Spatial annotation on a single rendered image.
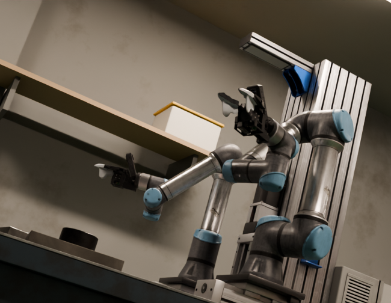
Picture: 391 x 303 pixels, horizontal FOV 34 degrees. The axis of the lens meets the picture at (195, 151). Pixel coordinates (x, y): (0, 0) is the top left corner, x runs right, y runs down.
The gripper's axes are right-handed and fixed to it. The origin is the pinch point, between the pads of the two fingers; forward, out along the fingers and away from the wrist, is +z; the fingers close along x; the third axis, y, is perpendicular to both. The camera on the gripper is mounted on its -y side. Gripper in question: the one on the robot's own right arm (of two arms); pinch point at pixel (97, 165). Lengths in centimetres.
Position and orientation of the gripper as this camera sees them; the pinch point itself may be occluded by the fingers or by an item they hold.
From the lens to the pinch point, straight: 292.0
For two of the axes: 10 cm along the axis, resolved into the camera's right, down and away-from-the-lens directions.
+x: 0.1, 2.1, 9.8
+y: -2.6, 9.4, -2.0
